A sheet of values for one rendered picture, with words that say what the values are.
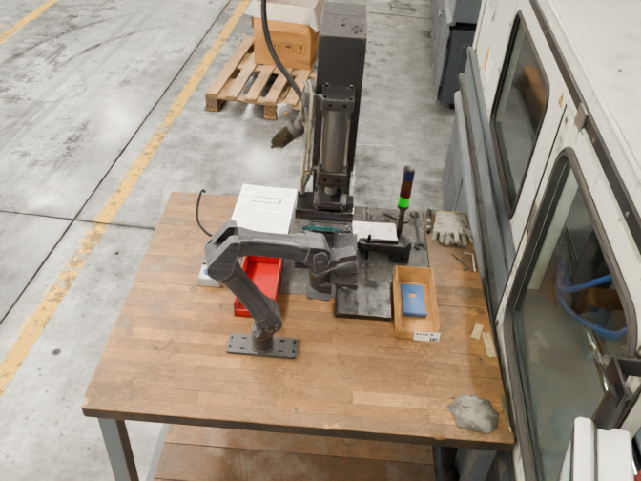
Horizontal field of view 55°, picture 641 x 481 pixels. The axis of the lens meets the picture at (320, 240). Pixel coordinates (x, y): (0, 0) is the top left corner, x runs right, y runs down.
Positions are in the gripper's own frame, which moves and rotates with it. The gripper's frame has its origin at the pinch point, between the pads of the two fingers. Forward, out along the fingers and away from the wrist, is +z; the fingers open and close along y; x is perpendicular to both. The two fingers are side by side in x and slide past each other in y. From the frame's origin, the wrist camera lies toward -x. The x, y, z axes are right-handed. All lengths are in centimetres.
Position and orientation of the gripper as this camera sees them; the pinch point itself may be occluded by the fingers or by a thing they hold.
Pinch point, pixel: (319, 293)
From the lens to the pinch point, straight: 180.7
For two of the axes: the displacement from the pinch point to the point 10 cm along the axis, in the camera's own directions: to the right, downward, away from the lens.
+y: 1.1, -9.0, 4.3
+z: -0.1, 4.3, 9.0
